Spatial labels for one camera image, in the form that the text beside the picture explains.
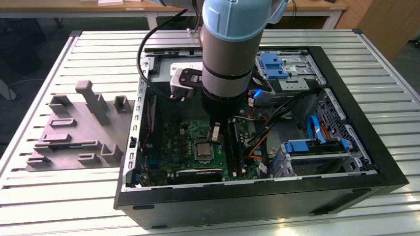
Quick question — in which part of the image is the metal socket cover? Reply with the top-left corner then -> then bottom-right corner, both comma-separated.
193,139 -> 215,160

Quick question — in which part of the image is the CPU socket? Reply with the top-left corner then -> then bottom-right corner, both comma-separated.
193,138 -> 216,162

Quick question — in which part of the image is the black RAM slot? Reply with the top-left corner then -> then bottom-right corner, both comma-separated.
228,119 -> 241,176
224,120 -> 237,177
232,119 -> 245,174

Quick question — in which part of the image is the green motherboard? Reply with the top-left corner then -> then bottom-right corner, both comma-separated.
137,119 -> 263,185

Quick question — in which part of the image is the grey power supply unit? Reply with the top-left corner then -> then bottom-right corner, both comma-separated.
149,57 -> 207,121

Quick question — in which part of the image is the empty blue disk carrier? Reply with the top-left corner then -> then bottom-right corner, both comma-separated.
260,52 -> 291,80

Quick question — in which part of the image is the grey metal disk bay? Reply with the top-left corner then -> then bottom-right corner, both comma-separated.
277,139 -> 368,177
253,53 -> 325,106

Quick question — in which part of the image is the black graphics card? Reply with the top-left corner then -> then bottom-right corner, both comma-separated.
167,168 -> 224,184

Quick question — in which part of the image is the blue carrier holding black disk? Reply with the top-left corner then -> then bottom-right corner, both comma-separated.
285,138 -> 351,154

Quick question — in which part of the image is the black PC case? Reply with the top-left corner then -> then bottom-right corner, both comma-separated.
113,45 -> 413,231

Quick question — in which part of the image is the grey parts rack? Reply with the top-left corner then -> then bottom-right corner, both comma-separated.
25,80 -> 137,173

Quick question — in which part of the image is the brown wooden cabinet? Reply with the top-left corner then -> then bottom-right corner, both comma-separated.
336,0 -> 420,62

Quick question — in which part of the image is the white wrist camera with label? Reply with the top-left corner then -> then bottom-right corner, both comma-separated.
248,70 -> 277,103

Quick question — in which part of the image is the pale wrist camera block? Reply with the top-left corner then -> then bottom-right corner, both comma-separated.
168,67 -> 203,102

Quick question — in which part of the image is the black cable bundle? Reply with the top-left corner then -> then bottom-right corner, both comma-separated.
245,89 -> 323,146

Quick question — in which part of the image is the blue flat data cable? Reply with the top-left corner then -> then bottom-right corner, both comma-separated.
307,115 -> 329,145

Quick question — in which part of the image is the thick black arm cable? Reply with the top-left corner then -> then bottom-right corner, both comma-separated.
136,9 -> 189,99

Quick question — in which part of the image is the wooden desk white frame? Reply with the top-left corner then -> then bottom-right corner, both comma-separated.
0,0 -> 349,31

